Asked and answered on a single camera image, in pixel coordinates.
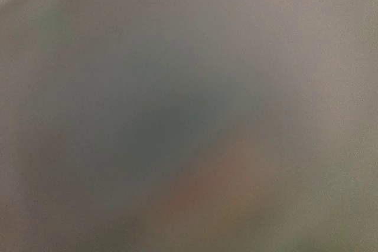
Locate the pale green plastic bag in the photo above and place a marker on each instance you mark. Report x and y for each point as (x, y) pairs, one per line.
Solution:
(188, 125)

